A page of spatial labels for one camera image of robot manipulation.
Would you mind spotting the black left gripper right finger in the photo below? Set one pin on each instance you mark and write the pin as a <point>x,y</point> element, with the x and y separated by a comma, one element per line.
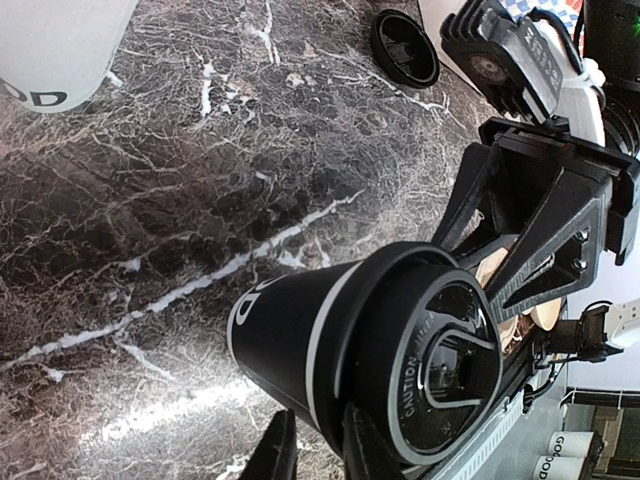
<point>364,452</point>

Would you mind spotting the brown cardboard cup carrier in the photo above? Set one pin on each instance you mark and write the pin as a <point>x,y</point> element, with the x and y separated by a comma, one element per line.
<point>516,328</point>

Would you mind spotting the white slotted cable duct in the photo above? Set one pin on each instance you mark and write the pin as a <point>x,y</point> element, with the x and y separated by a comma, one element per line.
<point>469,460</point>

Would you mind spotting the stack of black lids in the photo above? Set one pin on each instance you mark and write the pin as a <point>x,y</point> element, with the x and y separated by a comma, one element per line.
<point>403,50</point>

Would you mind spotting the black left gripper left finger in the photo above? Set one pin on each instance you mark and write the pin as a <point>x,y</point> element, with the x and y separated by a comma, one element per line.
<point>275,456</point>

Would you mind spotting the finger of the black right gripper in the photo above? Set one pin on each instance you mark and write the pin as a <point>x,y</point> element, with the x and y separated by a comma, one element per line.
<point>555,251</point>
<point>480,216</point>

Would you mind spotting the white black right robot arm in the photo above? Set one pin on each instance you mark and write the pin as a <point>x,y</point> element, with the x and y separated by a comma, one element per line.
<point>607,32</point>

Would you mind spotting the white cup holding straws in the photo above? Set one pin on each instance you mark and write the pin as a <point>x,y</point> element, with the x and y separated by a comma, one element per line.
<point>56,54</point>

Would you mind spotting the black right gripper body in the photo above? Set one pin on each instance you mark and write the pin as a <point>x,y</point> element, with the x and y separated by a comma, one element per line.
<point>533,159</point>

